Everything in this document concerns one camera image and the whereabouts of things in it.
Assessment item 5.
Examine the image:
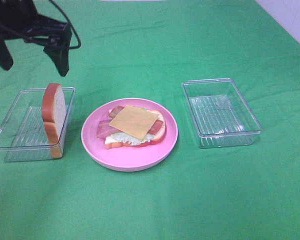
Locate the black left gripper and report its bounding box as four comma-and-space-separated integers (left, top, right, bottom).
0, 0, 72, 77

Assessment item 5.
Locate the toy bacon strip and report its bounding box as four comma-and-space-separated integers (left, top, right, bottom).
96, 110, 120, 139
109, 105, 165, 135

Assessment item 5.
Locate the toy bread slice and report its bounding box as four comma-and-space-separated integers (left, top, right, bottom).
104, 108, 167, 150
41, 82, 66, 158

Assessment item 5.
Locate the green toy lettuce leaf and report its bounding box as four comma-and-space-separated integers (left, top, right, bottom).
107, 106, 163, 146

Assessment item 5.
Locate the yellow toy cheese slice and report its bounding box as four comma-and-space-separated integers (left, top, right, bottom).
109, 105, 159, 140

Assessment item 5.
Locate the clear left plastic tray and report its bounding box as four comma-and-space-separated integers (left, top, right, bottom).
0, 87, 76, 162

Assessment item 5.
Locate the clear plastic tray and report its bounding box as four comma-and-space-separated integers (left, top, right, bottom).
0, 87, 76, 162
181, 78, 262, 149

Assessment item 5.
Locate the green tablecloth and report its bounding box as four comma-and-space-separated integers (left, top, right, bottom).
0, 0, 300, 240

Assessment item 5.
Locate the pink round plate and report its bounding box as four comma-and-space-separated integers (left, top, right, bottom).
81, 98, 179, 172

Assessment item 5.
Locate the clear right plastic tray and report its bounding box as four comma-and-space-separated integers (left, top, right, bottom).
181, 78, 262, 149

